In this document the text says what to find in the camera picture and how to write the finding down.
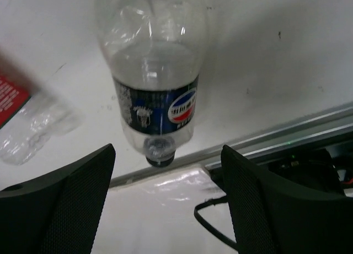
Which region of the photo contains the clear Pepsi bottle black cap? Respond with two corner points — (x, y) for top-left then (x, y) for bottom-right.
(94, 0), (208, 167)

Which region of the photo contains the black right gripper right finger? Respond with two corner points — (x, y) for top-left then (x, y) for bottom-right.
(221, 146), (352, 253)

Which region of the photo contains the clear red-label water bottle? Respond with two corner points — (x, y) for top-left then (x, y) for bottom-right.
(0, 48), (83, 166)

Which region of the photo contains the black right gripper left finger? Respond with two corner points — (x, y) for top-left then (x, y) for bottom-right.
(1, 144), (115, 253)

